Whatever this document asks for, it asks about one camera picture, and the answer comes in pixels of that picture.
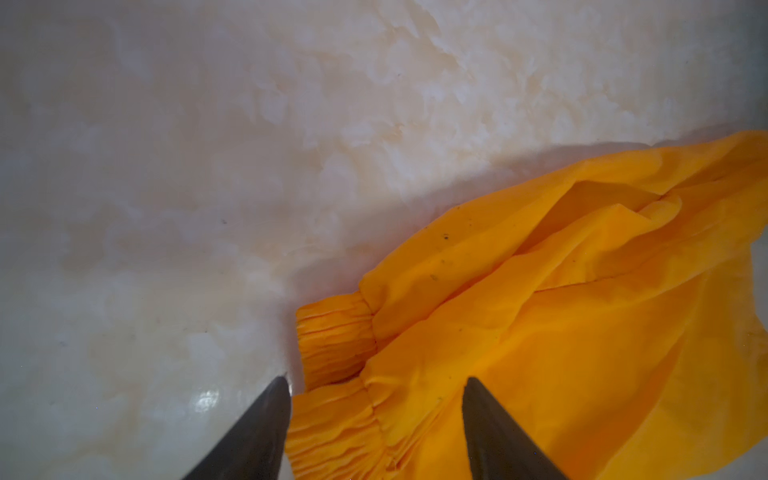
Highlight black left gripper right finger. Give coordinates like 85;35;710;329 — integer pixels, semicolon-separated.
462;377;566;480

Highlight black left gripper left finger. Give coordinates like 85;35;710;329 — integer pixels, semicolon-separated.
184;376;292;480

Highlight orange shorts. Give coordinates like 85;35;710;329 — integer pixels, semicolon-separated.
285;131;767;479

